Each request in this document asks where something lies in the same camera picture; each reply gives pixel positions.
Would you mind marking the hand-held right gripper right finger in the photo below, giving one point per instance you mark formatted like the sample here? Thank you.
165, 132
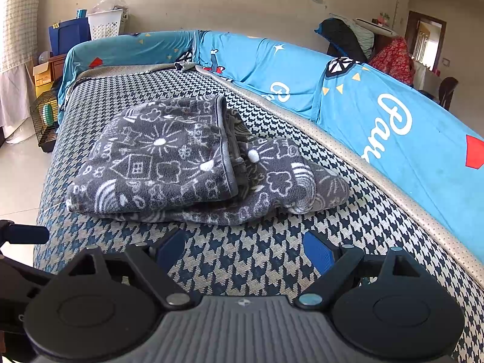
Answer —
317, 249

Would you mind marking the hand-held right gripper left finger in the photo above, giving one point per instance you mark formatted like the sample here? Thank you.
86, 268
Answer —
170, 247

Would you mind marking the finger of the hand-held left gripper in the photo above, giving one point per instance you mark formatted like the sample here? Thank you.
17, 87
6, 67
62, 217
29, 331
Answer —
22, 276
26, 233

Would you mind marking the grey printed fleece garment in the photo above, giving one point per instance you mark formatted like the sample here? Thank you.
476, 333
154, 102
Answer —
170, 158

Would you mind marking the houndstooth sofa seat cushion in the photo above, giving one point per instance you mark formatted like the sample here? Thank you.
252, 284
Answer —
264, 242

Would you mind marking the blue printed sofa cover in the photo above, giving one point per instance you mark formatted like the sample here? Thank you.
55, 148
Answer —
378, 121

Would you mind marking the yellow cardboard box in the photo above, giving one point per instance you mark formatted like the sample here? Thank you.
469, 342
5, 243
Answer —
42, 77

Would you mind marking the brown wooden cabinet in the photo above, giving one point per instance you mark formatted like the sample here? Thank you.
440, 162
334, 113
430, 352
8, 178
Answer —
59, 66

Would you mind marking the blue storage box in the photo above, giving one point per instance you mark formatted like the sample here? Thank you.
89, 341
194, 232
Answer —
70, 37

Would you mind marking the red floral cloth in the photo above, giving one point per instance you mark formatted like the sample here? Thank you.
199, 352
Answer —
395, 62

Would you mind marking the dark wooden chair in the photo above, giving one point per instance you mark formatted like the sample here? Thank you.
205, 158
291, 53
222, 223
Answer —
449, 90

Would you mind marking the dark blue pillow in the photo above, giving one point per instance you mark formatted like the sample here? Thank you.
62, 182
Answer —
340, 37

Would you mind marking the checkered curtain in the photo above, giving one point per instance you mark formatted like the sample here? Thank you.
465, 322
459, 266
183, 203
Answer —
19, 19

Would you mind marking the grey-green cushion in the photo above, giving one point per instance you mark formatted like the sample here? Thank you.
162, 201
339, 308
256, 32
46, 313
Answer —
365, 36

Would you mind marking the white laundry basket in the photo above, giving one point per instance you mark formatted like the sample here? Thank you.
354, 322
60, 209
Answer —
106, 24

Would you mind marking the clear plastic bag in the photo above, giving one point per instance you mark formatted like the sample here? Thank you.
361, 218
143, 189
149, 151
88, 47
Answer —
109, 4

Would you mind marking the dim wooden door frame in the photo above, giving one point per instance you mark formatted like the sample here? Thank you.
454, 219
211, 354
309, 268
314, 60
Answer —
425, 39

